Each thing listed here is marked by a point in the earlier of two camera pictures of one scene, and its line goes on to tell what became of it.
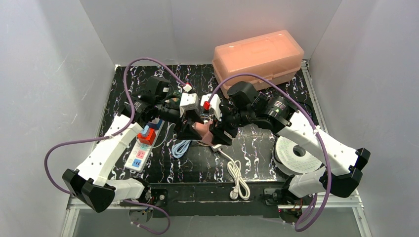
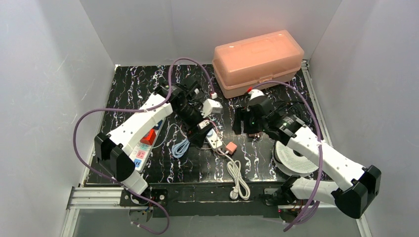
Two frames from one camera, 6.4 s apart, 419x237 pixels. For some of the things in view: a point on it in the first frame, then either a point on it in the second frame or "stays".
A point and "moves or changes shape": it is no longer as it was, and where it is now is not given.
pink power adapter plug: [203, 129] moves or changes shape
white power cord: [234, 168] stays
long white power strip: [141, 154] stays
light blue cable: [176, 147] stays
